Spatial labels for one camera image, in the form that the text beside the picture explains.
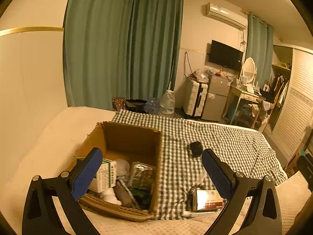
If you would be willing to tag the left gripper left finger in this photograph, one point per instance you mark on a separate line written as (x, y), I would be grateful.
(40, 215)

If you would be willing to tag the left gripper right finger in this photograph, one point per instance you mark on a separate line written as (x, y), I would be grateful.
(263, 215)

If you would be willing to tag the red white medicine box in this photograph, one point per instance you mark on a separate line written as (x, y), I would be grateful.
(206, 200)

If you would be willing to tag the white plush toy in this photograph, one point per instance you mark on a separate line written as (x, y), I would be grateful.
(109, 195)

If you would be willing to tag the green white carton box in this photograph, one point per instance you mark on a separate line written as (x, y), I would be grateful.
(105, 177)

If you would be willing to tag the white ointment tube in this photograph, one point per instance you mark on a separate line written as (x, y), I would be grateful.
(190, 214)

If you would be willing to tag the clear tape roll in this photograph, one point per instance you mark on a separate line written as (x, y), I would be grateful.
(122, 167)

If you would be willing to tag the small black object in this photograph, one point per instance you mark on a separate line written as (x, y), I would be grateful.
(196, 149)

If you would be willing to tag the dark-edged white pouch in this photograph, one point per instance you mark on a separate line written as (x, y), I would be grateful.
(142, 176)

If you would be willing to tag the white louvered wardrobe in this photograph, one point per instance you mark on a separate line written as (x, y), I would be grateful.
(292, 115)

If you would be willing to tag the wooden chair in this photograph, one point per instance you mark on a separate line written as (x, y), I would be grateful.
(262, 115)

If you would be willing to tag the white quilted mattress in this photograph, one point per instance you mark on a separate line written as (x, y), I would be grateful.
(55, 149)

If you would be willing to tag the green checkered cloth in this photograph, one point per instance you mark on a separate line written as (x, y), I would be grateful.
(242, 149)

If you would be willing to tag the white dressing table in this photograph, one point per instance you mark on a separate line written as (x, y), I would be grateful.
(236, 99)

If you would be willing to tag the oval vanity mirror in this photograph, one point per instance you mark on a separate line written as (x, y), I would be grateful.
(249, 70)

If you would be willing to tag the grey mini fridge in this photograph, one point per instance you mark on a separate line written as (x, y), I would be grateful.
(217, 94)

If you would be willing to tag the brown cardboard box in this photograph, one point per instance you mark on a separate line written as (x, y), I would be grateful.
(126, 185)

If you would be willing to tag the green curtain right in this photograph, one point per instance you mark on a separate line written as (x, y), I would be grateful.
(260, 47)

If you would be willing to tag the green curtain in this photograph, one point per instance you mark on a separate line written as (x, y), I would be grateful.
(260, 47)
(120, 49)

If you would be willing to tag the white suitcase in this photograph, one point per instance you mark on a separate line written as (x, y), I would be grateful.
(195, 95)

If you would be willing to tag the brown patterned bag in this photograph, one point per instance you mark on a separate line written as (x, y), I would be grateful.
(119, 104)

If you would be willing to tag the large water bottle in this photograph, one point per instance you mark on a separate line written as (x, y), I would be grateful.
(167, 104)

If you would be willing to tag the white air conditioner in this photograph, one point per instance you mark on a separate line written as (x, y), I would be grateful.
(227, 16)

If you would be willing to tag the green curtain left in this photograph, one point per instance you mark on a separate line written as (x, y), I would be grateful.
(120, 49)

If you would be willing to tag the wall mounted television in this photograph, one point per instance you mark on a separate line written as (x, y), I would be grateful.
(226, 56)

